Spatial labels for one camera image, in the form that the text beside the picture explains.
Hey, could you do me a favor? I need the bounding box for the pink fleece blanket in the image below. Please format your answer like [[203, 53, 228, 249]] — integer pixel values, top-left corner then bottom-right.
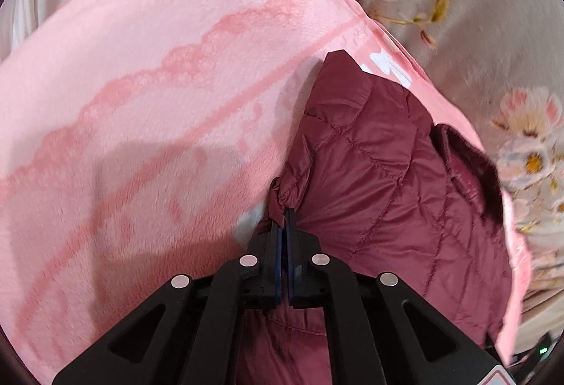
[[0, 0, 536, 385]]

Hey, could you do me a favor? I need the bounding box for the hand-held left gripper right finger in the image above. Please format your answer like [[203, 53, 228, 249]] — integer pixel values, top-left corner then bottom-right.
[[285, 209, 505, 385]]

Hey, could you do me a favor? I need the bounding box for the grey floral blanket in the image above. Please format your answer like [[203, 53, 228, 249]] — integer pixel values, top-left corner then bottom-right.
[[304, 0, 564, 350]]

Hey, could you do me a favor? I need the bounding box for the maroon quilted jacket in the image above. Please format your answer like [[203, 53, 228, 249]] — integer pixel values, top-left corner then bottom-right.
[[235, 50, 514, 385]]

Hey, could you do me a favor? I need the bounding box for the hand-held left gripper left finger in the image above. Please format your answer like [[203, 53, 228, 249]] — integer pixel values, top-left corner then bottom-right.
[[52, 220, 283, 385]]

